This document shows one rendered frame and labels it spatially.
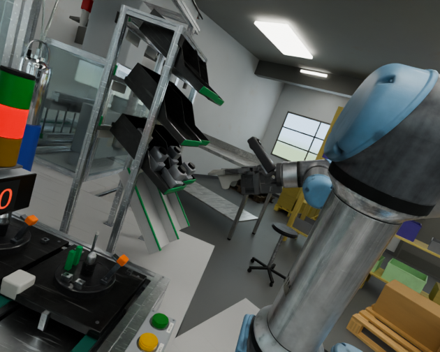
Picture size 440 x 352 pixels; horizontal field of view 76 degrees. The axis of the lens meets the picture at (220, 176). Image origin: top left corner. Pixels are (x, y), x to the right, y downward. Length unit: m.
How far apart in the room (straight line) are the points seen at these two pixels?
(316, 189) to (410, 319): 3.06
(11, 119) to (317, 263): 0.50
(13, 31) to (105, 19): 1.46
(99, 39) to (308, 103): 7.00
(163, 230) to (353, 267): 0.77
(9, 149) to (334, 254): 0.51
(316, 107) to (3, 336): 8.04
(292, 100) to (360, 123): 8.33
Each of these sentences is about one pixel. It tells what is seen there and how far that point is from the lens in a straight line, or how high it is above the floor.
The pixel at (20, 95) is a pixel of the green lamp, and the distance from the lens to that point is 0.56.
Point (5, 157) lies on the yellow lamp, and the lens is 0.58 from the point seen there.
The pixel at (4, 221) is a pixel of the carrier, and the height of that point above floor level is 1.03.
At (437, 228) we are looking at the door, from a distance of 7.61.
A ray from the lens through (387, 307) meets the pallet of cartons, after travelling 3.68.
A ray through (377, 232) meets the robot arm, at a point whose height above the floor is 1.40.
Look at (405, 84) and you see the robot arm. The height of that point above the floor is 1.54.
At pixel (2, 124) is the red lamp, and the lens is 0.56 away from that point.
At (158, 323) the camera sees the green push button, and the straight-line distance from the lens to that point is 0.75.
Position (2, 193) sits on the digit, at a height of 1.21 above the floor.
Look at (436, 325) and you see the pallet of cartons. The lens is 3.63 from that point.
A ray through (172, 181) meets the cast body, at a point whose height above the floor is 1.22.
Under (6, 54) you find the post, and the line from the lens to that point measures 0.58.
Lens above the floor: 1.45
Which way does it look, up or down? 10 degrees down
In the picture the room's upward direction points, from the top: 21 degrees clockwise
